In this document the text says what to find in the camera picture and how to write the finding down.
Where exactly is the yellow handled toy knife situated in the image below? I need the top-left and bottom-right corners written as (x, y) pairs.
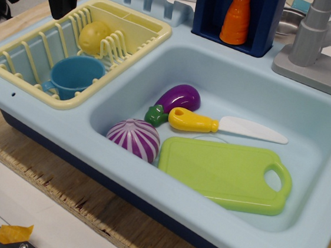
top-left (168, 107), bottom-right (288, 145)

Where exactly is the orange toy carrot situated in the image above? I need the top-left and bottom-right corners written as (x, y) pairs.
top-left (219, 0), bottom-right (251, 45)

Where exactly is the blue plastic cup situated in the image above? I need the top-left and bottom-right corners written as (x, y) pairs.
top-left (41, 56), bottom-right (106, 100)

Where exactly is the purple striped toy onion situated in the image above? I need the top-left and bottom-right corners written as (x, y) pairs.
top-left (106, 118), bottom-right (161, 163)

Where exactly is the yellow tape piece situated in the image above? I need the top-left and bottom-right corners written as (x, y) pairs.
top-left (0, 225), bottom-right (34, 244)

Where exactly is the pale yellow drying rack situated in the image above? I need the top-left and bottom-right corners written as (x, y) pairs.
top-left (0, 0), bottom-right (172, 110)

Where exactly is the green plastic cutting board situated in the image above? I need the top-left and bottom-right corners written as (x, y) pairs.
top-left (158, 137), bottom-right (293, 216)

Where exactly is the metal bowl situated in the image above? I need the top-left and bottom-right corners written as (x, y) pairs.
top-left (276, 8), bottom-right (306, 36)

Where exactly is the purple toy eggplant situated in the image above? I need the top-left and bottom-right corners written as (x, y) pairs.
top-left (144, 84), bottom-right (201, 127)

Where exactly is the wooden board base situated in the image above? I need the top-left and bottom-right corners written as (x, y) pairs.
top-left (0, 0), bottom-right (331, 248)

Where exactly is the grey toy faucet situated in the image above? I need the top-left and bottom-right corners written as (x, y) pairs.
top-left (272, 0), bottom-right (331, 95)

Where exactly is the dark blue utensil holder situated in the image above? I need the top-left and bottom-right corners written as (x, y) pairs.
top-left (192, 0), bottom-right (286, 58)

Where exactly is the yellow toy potato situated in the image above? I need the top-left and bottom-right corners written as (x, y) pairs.
top-left (78, 21), bottom-right (111, 55)

